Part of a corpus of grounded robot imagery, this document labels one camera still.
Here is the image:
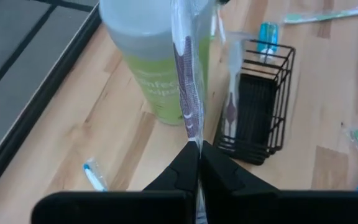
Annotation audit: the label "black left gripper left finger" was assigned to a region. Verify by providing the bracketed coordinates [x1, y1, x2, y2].
[31, 140, 201, 224]

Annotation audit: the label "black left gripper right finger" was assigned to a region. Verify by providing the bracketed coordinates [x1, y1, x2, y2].
[201, 140, 358, 224]

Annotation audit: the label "purple toothbrush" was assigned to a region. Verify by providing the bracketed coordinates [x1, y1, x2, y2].
[222, 30, 251, 142]
[170, 0, 218, 224]

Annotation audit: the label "blue mouthwash bottle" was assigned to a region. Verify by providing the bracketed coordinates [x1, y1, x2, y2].
[257, 21, 280, 63]

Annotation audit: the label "green disinfecting wipes canister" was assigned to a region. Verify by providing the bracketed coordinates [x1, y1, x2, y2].
[99, 0, 213, 126]

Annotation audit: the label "black wire basket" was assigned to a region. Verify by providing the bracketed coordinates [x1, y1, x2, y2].
[213, 39, 296, 166]

